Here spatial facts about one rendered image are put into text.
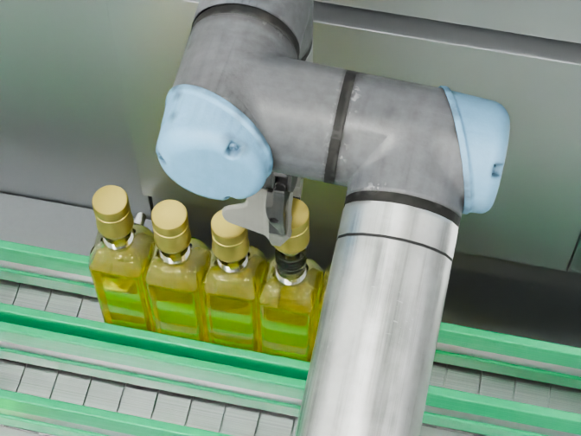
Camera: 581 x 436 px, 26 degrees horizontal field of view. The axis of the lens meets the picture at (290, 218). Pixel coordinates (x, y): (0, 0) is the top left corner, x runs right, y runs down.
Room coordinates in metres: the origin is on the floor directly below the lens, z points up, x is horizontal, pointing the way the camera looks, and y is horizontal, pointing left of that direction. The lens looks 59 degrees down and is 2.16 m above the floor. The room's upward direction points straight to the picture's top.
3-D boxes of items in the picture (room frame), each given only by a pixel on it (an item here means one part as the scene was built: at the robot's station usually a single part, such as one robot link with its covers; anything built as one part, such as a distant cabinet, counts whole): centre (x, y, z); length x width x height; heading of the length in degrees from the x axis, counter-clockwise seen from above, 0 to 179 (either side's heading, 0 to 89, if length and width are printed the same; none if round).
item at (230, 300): (0.60, 0.06, 0.99); 0.06 x 0.06 x 0.21; 79
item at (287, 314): (0.59, 0.00, 0.99); 0.06 x 0.06 x 0.21; 77
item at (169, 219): (0.61, 0.11, 1.14); 0.04 x 0.04 x 0.04
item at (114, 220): (0.63, 0.17, 1.14); 0.04 x 0.04 x 0.04
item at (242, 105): (0.49, 0.03, 1.49); 0.11 x 0.11 x 0.08; 78
